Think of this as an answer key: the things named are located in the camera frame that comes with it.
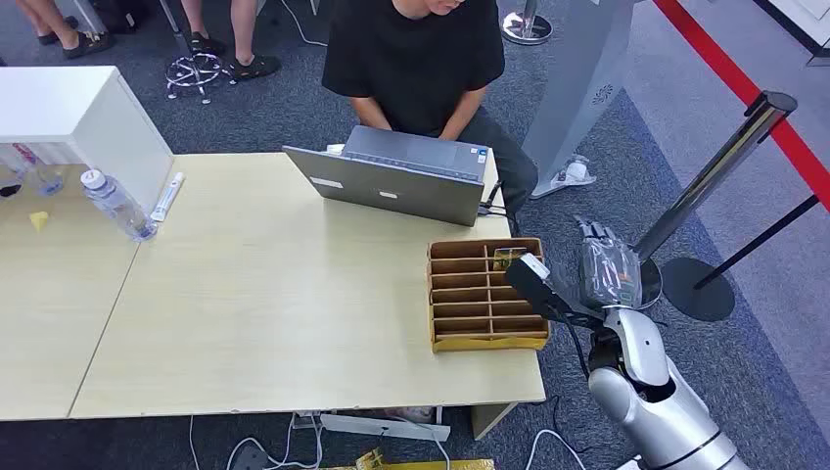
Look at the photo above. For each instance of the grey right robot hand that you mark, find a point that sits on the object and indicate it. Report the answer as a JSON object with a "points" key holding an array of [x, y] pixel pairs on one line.
{"points": [[609, 272]]}

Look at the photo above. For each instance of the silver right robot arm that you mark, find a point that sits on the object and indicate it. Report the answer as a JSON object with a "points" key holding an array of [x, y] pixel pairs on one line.
{"points": [[655, 402]]}

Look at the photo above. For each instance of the gold printed card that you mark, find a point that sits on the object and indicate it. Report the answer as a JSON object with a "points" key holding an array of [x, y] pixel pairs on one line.
{"points": [[509, 258]]}

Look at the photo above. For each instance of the wooden card organizer box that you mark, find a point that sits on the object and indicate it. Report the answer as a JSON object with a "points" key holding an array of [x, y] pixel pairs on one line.
{"points": [[467, 340]]}

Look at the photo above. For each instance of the person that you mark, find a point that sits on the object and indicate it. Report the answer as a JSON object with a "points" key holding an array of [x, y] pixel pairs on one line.
{"points": [[243, 26], [52, 19], [415, 65]]}

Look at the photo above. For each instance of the grey kiosk stand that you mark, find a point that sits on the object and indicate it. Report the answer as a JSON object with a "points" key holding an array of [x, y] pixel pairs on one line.
{"points": [[577, 97]]}

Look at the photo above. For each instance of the table leg panel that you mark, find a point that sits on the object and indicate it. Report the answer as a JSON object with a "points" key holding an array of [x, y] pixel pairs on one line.
{"points": [[489, 418]]}

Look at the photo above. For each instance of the red floor strip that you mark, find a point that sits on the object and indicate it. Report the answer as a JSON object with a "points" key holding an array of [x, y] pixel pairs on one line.
{"points": [[733, 74]]}

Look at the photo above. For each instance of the grey laptop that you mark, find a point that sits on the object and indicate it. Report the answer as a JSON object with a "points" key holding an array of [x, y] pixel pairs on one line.
{"points": [[389, 188]]}

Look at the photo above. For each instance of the white charger block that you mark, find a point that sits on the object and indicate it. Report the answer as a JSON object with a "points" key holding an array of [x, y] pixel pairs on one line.
{"points": [[335, 149]]}

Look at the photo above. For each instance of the white display plinth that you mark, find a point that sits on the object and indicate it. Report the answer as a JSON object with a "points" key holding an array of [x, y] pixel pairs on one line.
{"points": [[810, 16]]}

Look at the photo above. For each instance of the white marker pen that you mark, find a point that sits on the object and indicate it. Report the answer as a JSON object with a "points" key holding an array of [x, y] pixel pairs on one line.
{"points": [[166, 198]]}

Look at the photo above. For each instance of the chrome stool base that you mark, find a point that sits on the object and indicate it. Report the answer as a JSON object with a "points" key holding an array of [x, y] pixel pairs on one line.
{"points": [[193, 70]]}

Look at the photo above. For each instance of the clear plastic water bottle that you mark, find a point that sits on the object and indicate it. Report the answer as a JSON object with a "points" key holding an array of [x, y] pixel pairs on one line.
{"points": [[120, 207]]}

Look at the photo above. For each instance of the white cabinet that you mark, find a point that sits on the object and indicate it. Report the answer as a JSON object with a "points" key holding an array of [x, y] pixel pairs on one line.
{"points": [[123, 136]]}

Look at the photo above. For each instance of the black bag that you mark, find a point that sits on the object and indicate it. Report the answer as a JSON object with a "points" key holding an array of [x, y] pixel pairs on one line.
{"points": [[123, 16]]}

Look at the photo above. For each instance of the clear plastic cup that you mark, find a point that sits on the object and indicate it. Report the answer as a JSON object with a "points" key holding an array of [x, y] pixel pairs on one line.
{"points": [[50, 185]]}

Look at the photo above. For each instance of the small yellow piece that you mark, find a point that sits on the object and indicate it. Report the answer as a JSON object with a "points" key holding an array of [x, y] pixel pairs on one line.
{"points": [[39, 220]]}

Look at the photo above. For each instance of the bottle with red label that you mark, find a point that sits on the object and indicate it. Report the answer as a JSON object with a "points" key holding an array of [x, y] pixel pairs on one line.
{"points": [[19, 159]]}

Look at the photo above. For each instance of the small black object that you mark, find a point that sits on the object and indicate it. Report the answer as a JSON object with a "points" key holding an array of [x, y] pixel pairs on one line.
{"points": [[10, 191]]}

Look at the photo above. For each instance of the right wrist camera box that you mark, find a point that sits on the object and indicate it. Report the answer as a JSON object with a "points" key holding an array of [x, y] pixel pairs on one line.
{"points": [[528, 285]]}

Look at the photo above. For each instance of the black stanchion post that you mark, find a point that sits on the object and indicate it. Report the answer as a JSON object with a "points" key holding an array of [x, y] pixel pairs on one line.
{"points": [[697, 288]]}

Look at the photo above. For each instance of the chrome stanchion post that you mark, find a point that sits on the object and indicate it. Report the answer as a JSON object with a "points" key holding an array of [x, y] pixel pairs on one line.
{"points": [[713, 172], [526, 26]]}

